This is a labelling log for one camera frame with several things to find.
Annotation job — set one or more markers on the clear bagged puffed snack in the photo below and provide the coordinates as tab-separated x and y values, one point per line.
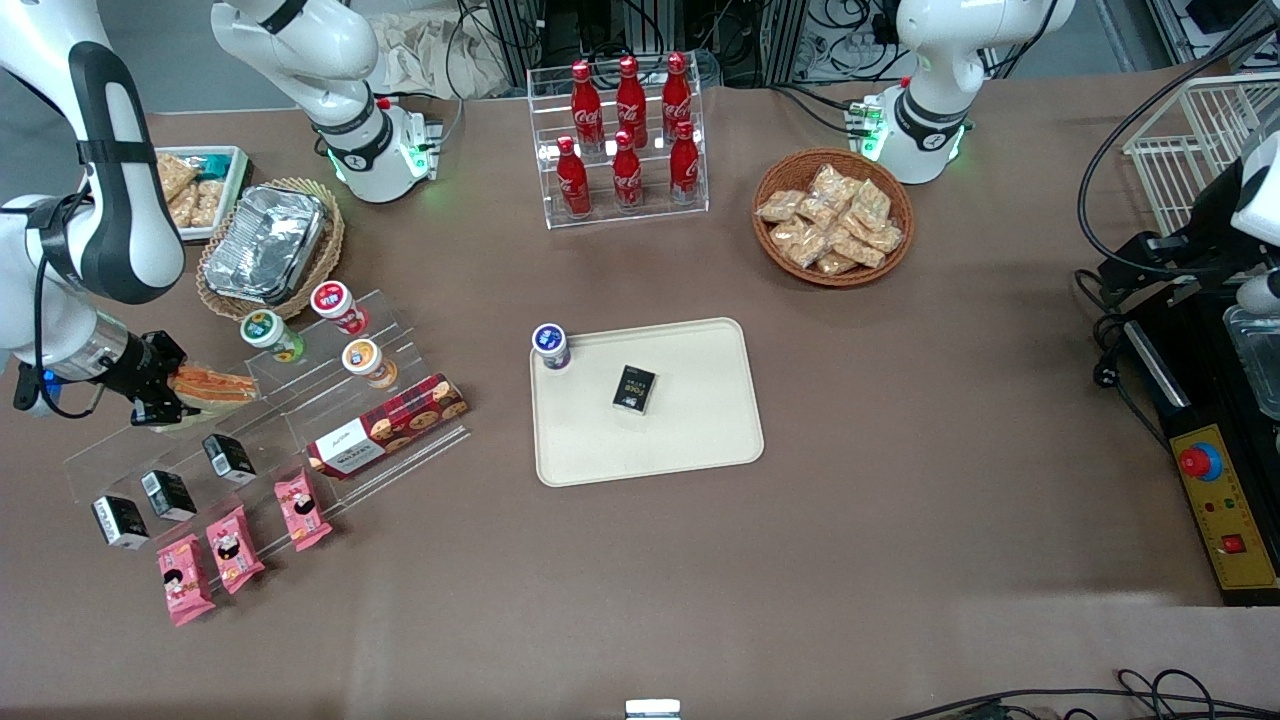
175	172
185	212
209	203

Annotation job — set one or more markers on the green lid yogurt cup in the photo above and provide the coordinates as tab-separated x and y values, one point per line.
262	328

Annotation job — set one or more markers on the black machine yellow panel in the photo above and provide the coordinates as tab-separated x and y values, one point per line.
1200	385

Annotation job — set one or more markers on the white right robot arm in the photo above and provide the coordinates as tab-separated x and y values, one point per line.
120	200

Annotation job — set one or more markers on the blue lid yogurt cup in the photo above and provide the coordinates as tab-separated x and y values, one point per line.
550	340

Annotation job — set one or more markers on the white rectangular bin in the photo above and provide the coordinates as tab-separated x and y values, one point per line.
238	190

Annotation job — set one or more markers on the beige plastic tray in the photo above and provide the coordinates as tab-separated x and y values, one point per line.
690	430

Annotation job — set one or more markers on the red emergency button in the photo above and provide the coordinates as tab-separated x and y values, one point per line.
1200	460

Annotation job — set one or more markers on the beige crumpled cloth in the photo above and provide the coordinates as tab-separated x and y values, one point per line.
430	60

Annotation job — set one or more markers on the steel food container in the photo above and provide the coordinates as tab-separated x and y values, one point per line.
1260	360

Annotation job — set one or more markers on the black white small carton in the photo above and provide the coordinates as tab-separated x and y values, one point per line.
120	520
168	495
229	458

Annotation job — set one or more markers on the red plaid cookie box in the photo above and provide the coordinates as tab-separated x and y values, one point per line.
390	425

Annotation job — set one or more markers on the triangle sandwich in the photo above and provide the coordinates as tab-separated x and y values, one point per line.
222	385

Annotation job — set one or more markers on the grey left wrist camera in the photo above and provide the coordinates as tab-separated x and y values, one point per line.
1260	292

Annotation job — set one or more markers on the round brown wicker basket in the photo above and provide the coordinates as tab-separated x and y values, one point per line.
785	165

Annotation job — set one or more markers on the clear acrylic step stand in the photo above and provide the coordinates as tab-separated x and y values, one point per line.
110	465
310	400

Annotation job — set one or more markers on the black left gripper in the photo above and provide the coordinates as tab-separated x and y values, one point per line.
1205	225

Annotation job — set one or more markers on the clear acrylic bottle rack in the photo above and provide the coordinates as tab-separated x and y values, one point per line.
640	218

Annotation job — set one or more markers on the clear bagged cracker packet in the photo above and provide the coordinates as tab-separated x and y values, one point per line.
808	250
886	238
835	264
872	203
858	250
780	206
788	235
818	213
832	184

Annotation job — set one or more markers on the silver foil container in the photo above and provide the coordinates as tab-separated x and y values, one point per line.
265	245

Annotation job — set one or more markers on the small white box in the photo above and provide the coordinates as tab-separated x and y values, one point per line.
652	710

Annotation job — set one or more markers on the aluminium frame rack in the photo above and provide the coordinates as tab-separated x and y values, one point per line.
520	30

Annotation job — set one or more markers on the teal snack packet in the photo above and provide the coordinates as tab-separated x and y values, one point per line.
207	163

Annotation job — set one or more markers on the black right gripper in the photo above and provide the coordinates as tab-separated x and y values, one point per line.
143	368

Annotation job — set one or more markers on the red cola bottle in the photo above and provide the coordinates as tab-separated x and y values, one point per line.
631	100
573	182
684	166
586	105
627	176
677	95

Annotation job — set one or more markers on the oval tan wicker basket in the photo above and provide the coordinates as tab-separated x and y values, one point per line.
333	240

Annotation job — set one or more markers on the orange lid yogurt cup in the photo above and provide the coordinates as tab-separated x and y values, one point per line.
362	357

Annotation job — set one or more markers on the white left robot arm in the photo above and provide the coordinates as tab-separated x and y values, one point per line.
940	60

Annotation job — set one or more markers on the pink snack packet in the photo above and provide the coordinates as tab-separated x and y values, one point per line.
235	550
302	510
185	580

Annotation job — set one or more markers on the red lid yogurt cup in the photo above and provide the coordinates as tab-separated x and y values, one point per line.
332	298

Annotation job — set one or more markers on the black carton gold print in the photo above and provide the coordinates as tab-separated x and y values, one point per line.
634	388

